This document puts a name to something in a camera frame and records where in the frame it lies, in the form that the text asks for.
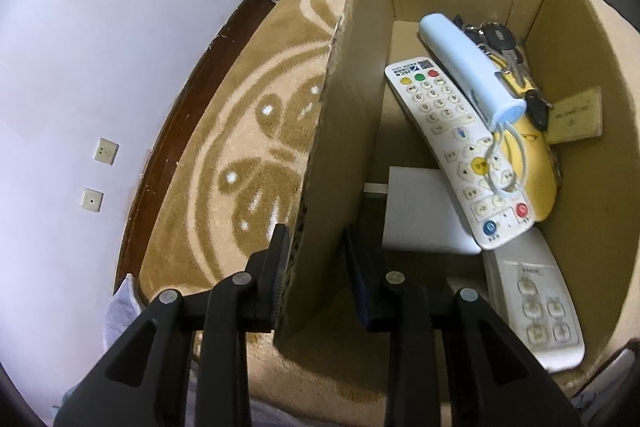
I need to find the beige card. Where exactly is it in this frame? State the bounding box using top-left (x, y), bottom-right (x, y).
top-left (546, 87), bottom-right (603, 145)

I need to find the black key bunch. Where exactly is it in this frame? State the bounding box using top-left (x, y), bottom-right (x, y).
top-left (454, 15), bottom-right (534, 96)

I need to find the beige brown patterned rug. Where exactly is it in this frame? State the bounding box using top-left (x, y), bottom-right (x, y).
top-left (136, 0), bottom-right (640, 417)

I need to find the wall socket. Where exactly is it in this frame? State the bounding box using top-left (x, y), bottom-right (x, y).
top-left (93, 138), bottom-right (119, 165)
top-left (80, 188), bottom-right (104, 212)

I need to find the black car key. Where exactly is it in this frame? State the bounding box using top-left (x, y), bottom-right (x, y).
top-left (524, 89), bottom-right (553, 132)

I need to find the white air conditioner remote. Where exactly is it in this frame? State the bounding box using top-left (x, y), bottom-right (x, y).
top-left (483, 228), bottom-right (586, 373)

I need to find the yellow round disc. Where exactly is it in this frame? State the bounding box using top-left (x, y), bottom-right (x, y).
top-left (502, 80), bottom-right (559, 222)

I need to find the light blue power bank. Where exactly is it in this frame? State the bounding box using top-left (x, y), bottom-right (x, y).
top-left (418, 12), bottom-right (532, 208)

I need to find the lower wall socket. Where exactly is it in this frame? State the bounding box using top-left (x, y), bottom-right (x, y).
top-left (80, 188), bottom-right (104, 212)

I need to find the white tv remote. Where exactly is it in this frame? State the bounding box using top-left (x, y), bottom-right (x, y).
top-left (384, 56), bottom-right (534, 251)

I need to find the upper wall socket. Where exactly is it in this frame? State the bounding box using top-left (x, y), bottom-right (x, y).
top-left (93, 138), bottom-right (119, 165)

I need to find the white power adapter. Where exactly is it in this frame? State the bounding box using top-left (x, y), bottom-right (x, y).
top-left (363, 167), bottom-right (482, 256)

